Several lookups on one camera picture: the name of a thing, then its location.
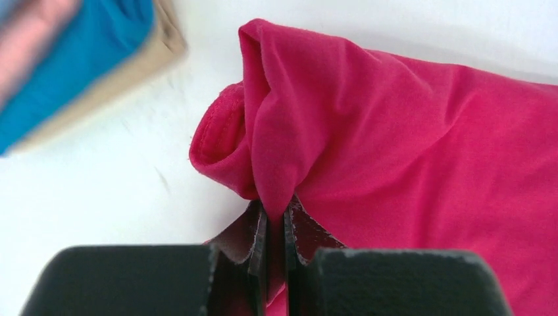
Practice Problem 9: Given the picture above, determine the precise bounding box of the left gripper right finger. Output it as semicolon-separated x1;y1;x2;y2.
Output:
284;197;512;315

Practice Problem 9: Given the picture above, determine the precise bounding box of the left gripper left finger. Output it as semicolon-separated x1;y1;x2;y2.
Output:
22;201;267;315

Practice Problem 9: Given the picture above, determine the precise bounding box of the magenta t shirt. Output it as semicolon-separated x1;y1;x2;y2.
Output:
190;19;557;315

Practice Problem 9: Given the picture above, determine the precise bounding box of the tan folded shirt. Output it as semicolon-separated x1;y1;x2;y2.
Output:
8;1;187;153

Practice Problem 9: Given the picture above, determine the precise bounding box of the blue folded shirt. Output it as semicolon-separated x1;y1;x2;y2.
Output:
1;1;155;153

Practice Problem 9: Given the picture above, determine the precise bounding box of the pink folded shirt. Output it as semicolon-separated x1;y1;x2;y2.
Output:
1;0;82;105

